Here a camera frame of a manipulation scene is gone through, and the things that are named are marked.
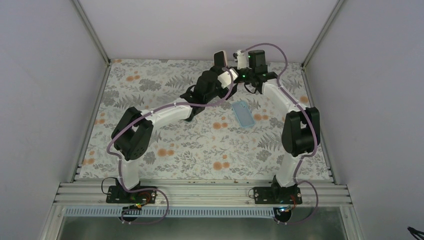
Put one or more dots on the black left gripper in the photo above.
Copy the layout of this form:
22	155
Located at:
228	93

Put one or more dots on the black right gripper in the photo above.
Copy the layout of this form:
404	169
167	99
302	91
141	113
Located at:
236	81

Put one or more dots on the beige phone case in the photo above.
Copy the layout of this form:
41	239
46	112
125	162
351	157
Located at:
225	59

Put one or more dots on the black bare phone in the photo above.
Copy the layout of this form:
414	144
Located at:
219	59

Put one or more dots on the black phone from case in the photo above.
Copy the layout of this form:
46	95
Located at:
188	120

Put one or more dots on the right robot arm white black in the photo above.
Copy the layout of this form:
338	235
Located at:
300	135

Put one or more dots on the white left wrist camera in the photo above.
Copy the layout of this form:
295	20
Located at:
227	77

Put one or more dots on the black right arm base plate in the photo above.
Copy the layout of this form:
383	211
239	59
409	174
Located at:
277	195

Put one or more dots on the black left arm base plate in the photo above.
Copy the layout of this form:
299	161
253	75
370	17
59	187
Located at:
117	195

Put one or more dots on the aluminium front rail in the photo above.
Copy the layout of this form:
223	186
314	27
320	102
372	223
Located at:
202	193

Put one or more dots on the white slotted cable duct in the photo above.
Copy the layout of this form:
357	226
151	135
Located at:
173	212

